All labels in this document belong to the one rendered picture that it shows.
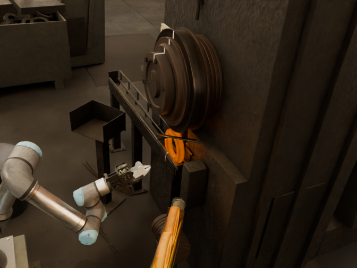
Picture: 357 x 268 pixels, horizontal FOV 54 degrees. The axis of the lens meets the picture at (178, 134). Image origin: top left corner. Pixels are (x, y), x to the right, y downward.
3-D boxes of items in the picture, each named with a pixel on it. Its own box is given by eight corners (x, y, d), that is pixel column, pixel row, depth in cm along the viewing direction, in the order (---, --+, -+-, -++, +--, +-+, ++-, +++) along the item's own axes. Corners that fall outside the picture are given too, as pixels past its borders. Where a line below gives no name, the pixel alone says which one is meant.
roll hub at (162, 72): (151, 97, 176) (152, 42, 161) (173, 125, 155) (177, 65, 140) (141, 98, 174) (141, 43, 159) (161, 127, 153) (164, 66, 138)
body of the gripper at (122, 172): (130, 170, 155) (105, 182, 153) (136, 183, 161) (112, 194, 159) (126, 160, 161) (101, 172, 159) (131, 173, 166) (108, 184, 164)
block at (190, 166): (197, 194, 179) (202, 157, 165) (204, 205, 173) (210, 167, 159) (178, 200, 175) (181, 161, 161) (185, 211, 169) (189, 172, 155)
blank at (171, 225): (181, 199, 145) (173, 198, 145) (173, 224, 131) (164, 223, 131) (178, 228, 152) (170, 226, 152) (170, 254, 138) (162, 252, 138)
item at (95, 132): (99, 184, 262) (92, 99, 223) (127, 199, 252) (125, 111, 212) (79, 200, 247) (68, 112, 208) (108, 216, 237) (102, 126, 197)
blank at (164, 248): (173, 224, 131) (165, 222, 132) (164, 254, 117) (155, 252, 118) (170, 254, 138) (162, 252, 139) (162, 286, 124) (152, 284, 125)
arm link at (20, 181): (0, 171, 127) (103, 239, 146) (13, 153, 136) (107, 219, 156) (-17, 187, 131) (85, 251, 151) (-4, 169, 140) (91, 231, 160)
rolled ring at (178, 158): (180, 141, 168) (186, 140, 169) (164, 122, 182) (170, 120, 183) (177, 170, 178) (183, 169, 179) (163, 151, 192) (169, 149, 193)
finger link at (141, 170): (150, 163, 159) (131, 172, 157) (153, 172, 162) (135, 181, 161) (147, 159, 161) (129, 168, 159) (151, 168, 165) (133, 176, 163)
